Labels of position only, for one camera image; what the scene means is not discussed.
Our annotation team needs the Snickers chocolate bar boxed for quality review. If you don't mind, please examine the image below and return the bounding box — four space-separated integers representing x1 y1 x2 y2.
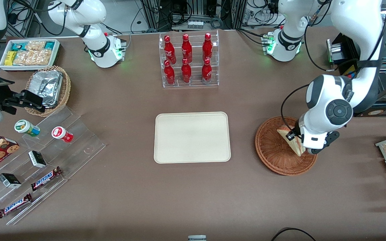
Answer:
0 193 33 219
30 166 63 191

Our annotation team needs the white plastic snack bin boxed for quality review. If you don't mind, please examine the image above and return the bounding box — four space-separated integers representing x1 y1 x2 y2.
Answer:
0 39 60 72

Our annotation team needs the green lid yogurt cup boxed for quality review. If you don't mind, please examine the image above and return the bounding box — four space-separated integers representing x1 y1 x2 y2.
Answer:
14 119 40 137

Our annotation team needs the clear acrylic stepped display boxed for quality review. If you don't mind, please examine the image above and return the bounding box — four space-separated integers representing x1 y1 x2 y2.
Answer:
0 105 107 225

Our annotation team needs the large clear peanut snack bag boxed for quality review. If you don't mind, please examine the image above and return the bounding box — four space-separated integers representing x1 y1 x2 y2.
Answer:
14 50 52 66

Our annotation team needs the aluminium foil container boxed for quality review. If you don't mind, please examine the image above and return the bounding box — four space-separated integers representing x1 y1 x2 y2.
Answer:
29 70 63 108

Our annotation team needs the triangular sandwich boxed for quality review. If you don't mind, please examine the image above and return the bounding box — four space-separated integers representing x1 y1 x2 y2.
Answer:
277 126 306 157

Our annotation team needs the clear acrylic bottle rack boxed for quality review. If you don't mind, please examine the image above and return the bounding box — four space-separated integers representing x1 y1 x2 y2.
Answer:
158 30 219 88

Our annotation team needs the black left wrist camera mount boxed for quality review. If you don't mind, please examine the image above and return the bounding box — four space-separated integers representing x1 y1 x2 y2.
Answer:
325 131 340 148

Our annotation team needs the light wicker basket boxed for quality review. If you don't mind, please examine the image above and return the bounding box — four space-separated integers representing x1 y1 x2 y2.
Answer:
25 66 71 117

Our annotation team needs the small clear peanut snack bag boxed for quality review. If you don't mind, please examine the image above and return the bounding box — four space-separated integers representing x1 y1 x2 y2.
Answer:
25 41 46 52

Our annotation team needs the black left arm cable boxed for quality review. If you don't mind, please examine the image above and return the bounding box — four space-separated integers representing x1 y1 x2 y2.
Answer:
280 13 335 135

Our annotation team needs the brown wicker basket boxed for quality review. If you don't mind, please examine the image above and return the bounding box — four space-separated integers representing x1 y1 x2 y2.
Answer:
255 116 318 176

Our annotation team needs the red soda bottle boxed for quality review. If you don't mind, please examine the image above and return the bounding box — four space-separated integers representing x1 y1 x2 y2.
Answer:
202 33 213 62
181 59 192 83
164 35 177 65
164 60 176 85
181 34 193 63
201 58 212 83

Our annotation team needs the red lid yogurt cup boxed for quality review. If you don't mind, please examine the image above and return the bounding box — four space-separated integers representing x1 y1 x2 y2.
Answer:
52 126 74 143

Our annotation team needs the small black carton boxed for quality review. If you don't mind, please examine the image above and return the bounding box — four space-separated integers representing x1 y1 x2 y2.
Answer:
0 173 22 188
28 150 47 168

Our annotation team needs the cream rectangular tray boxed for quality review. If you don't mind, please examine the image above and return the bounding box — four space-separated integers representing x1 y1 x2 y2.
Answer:
154 111 231 164

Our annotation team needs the black cable loop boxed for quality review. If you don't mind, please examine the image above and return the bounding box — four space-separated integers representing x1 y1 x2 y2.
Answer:
271 227 317 241

